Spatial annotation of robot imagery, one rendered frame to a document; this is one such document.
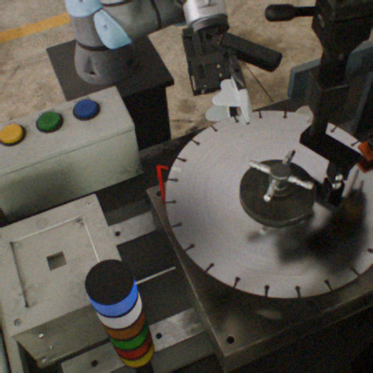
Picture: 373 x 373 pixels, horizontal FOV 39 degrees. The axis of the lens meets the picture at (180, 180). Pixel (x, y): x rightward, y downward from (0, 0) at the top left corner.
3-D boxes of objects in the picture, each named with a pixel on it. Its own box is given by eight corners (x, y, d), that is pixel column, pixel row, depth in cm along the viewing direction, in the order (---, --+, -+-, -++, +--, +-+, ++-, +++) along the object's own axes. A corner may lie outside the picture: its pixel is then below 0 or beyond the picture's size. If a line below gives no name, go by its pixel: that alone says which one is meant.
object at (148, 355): (124, 374, 61) (121, 366, 59) (112, 339, 64) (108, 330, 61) (160, 358, 62) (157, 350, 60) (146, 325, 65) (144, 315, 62)
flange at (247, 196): (227, 175, 80) (228, 165, 78) (295, 154, 81) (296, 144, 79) (257, 235, 73) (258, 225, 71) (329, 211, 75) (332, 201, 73)
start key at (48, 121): (42, 137, 95) (40, 130, 93) (37, 122, 97) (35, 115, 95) (64, 130, 95) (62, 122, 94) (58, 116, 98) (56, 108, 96)
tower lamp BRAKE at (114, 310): (99, 325, 48) (92, 312, 46) (85, 283, 51) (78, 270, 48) (145, 305, 49) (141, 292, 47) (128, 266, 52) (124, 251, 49)
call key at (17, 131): (5, 150, 93) (1, 143, 92) (1, 135, 96) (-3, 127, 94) (27, 142, 94) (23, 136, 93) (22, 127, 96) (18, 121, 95)
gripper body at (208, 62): (194, 100, 97) (180, 37, 97) (239, 91, 97) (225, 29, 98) (197, 90, 89) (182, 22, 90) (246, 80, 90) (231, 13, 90)
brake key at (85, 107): (80, 125, 96) (77, 117, 94) (74, 110, 98) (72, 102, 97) (101, 117, 97) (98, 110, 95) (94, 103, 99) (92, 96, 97)
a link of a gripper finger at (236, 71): (236, 105, 89) (223, 73, 94) (246, 103, 89) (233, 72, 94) (236, 83, 85) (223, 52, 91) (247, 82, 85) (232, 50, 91)
